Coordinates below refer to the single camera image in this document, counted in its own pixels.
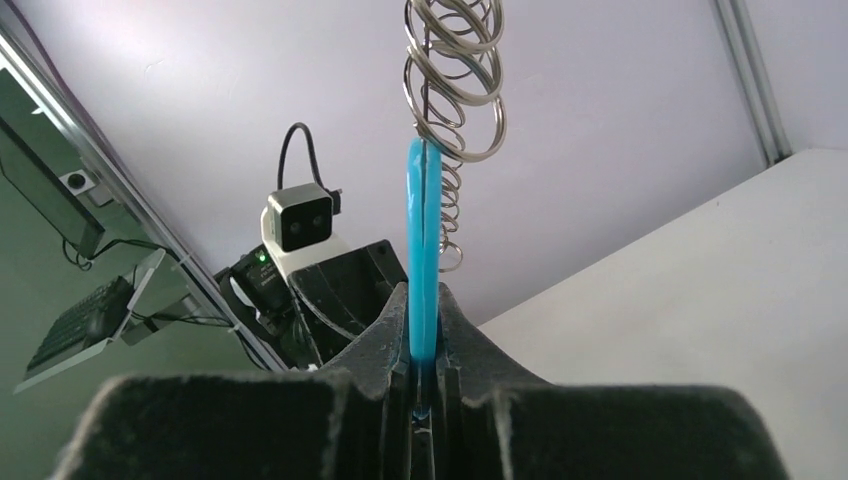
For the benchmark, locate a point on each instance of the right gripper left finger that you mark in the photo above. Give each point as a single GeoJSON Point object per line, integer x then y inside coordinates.
{"type": "Point", "coordinates": [350, 419]}

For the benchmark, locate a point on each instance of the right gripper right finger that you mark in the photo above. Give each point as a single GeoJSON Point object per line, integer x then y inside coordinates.
{"type": "Point", "coordinates": [504, 422]}

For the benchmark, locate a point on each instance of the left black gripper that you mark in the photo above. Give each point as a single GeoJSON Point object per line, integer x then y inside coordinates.
{"type": "Point", "coordinates": [325, 308]}

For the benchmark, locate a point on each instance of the metal key organizer with rings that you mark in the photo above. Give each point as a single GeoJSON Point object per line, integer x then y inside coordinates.
{"type": "Point", "coordinates": [452, 82]}

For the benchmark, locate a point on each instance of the black keyboard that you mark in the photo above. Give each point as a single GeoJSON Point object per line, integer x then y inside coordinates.
{"type": "Point", "coordinates": [94, 318]}

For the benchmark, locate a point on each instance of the left aluminium frame post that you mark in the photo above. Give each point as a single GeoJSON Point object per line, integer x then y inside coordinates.
{"type": "Point", "coordinates": [98, 157]}

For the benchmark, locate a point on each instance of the aluminium frame post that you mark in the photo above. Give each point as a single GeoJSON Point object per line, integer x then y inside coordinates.
{"type": "Point", "coordinates": [98, 157]}
{"type": "Point", "coordinates": [749, 64]}

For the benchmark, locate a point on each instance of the right aluminium frame post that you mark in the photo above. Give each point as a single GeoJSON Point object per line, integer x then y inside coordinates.
{"type": "Point", "coordinates": [749, 64]}

